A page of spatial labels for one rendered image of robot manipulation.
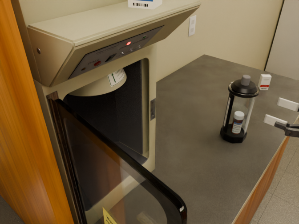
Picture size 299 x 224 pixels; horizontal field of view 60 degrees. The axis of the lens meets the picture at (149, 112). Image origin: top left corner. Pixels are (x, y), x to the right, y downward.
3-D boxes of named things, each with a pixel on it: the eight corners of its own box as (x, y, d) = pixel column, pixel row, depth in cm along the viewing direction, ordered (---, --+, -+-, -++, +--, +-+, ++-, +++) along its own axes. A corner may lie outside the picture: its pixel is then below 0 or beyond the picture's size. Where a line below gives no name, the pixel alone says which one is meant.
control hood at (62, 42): (39, 84, 44) (23, 25, 38) (157, 36, 65) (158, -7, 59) (82, 108, 38) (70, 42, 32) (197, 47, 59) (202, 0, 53)
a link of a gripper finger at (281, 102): (299, 104, 90) (300, 103, 90) (278, 98, 93) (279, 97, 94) (296, 111, 91) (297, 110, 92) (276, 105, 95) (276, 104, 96)
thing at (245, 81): (225, 93, 94) (228, 77, 90) (236, 84, 100) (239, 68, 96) (250, 102, 89) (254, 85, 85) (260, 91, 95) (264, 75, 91)
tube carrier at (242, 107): (215, 134, 105) (223, 88, 93) (226, 122, 112) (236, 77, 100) (240, 146, 99) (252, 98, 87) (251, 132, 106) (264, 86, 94)
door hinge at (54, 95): (78, 224, 68) (44, 96, 46) (86, 218, 69) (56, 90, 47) (82, 228, 67) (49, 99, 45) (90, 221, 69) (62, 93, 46)
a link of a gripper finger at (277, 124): (291, 130, 82) (288, 135, 80) (274, 124, 84) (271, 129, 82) (292, 126, 81) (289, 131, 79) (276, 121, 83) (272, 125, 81)
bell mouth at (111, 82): (41, 81, 65) (36, 60, 62) (95, 59, 76) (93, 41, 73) (86, 105, 56) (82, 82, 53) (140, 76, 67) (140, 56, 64)
